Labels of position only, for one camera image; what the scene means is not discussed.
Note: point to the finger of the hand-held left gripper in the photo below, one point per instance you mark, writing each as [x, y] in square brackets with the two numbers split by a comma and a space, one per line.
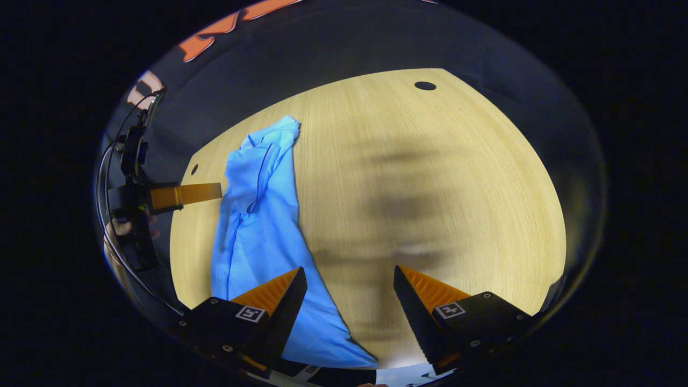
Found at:
[188, 194]

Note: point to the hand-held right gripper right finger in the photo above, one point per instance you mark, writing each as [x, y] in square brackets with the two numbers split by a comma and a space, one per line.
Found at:
[416, 317]

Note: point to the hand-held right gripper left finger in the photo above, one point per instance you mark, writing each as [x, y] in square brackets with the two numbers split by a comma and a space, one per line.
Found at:
[282, 317]

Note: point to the light blue T-shirt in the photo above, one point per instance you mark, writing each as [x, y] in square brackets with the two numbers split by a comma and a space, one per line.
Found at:
[258, 236]

